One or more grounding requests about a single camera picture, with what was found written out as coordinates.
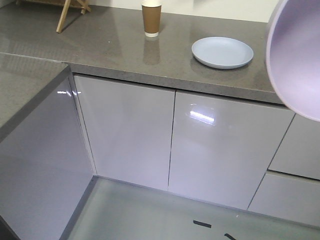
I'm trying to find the grey drawer front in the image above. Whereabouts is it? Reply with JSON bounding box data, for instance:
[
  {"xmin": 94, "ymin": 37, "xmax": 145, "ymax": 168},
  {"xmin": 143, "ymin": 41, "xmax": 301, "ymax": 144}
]
[{"xmin": 248, "ymin": 114, "xmax": 320, "ymax": 227}]

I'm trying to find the grey cabinet door pair left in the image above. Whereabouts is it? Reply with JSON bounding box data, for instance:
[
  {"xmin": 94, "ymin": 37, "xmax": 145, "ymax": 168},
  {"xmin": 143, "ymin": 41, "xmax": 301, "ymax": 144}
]
[{"xmin": 74, "ymin": 75, "xmax": 175, "ymax": 190}]

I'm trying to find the wooden dish rack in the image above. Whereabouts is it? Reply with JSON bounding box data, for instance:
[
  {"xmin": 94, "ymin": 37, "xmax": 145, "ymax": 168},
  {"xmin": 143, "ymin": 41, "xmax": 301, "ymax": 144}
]
[{"xmin": 15, "ymin": 0, "xmax": 92, "ymax": 34}]

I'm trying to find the grey cabinet door pair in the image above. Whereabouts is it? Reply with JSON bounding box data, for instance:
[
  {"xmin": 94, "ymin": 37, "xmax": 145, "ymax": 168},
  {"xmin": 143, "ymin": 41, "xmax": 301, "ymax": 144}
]
[
  {"xmin": 74, "ymin": 75, "xmax": 175, "ymax": 190},
  {"xmin": 168, "ymin": 92, "xmax": 294, "ymax": 210}
]

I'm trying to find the light blue plate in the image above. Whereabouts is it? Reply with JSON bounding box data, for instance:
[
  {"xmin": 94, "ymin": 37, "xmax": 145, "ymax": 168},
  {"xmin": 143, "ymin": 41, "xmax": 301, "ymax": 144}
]
[{"xmin": 191, "ymin": 36, "xmax": 254, "ymax": 70}]

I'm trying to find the grey cabinet door pair right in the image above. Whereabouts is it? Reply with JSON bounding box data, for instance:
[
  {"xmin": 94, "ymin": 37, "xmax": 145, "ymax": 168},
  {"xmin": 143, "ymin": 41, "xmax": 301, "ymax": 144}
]
[{"xmin": 168, "ymin": 92, "xmax": 294, "ymax": 210}]

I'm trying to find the brown paper cup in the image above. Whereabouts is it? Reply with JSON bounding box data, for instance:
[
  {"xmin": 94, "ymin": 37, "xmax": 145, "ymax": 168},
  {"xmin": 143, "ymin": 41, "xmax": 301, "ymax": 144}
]
[{"xmin": 141, "ymin": 0, "xmax": 162, "ymax": 38}]

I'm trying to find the purple bowl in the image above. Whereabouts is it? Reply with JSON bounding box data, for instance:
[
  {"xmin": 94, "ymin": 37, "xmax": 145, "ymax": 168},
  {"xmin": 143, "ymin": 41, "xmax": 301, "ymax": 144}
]
[{"xmin": 265, "ymin": 0, "xmax": 320, "ymax": 122}]

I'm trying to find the grey corner cabinet door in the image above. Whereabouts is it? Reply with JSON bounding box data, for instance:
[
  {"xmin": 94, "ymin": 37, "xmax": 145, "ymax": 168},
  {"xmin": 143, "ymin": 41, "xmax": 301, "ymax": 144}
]
[{"xmin": 0, "ymin": 67, "xmax": 93, "ymax": 240}]

